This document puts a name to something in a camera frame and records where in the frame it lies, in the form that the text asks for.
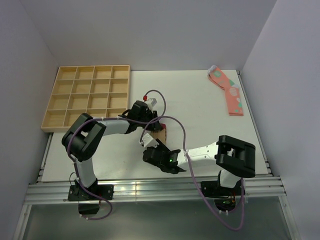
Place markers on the wooden compartment tray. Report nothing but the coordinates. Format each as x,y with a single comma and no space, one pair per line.
98,90

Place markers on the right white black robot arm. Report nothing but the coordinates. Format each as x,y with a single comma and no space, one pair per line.
237,158

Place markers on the aluminium mounting rail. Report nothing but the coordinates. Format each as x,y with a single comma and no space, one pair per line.
150,190

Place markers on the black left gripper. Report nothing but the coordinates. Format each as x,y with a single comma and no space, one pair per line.
154,125

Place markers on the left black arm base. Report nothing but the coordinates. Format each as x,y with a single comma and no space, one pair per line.
89,201

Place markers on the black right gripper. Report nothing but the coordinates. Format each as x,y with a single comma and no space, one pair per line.
162,146

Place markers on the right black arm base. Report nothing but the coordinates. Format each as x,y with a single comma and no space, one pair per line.
224,197

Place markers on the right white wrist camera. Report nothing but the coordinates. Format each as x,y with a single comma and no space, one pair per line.
148,141

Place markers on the pink patterned sock pair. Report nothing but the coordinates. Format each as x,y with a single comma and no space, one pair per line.
231,90

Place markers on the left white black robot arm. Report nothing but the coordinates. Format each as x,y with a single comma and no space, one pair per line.
83,137

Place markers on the beige red purple striped sock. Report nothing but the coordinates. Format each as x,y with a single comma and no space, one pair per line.
161,134

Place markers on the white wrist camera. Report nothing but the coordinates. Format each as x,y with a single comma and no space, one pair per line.
148,141
150,102

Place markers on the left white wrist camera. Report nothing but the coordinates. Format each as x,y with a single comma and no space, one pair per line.
150,102

